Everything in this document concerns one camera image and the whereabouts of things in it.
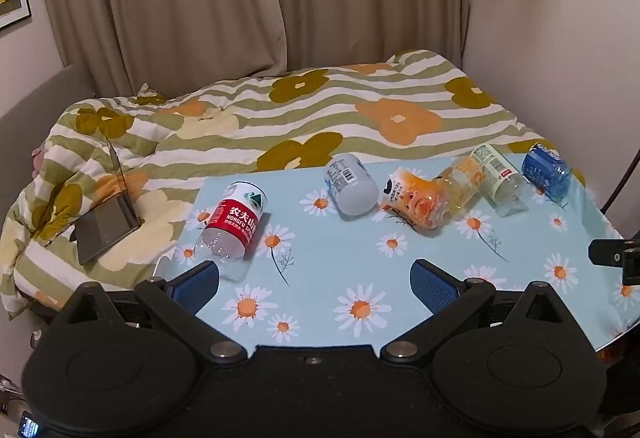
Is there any clear yellow label bottle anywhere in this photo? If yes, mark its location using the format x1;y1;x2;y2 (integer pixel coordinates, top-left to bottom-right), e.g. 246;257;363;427
434;155;488;221

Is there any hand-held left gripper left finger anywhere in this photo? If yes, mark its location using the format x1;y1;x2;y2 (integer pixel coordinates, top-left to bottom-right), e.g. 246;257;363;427
65;263;249;364

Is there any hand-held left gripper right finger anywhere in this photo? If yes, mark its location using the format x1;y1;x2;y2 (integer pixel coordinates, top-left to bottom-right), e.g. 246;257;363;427
380;259;563;363

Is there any beige curtain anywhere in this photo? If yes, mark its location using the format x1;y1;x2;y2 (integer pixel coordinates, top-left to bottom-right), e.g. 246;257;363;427
34;0;474;99

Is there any grey padded headboard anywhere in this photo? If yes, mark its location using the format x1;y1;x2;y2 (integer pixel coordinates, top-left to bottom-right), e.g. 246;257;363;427
0;65;97;219

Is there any red label water bottle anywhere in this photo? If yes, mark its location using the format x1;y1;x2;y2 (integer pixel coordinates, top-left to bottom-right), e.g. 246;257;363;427
192;181;271;282

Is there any grey open laptop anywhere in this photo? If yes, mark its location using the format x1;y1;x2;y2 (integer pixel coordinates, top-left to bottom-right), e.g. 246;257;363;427
72;137;142;267

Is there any white grey bottle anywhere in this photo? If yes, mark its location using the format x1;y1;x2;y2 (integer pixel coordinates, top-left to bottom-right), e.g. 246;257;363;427
324;154;379;216

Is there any black cable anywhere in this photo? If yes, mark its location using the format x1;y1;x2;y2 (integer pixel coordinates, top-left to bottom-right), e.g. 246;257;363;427
600;160;640;215

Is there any striped floral blanket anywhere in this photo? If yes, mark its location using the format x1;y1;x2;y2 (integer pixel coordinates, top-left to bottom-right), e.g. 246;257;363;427
0;48;587;319

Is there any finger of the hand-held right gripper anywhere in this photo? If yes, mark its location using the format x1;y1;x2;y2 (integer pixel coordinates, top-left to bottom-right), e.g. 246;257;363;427
588;238;640;287

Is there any blue daisy print tablecloth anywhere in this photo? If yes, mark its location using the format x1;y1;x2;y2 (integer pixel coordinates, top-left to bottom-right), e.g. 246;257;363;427
152;153;636;355

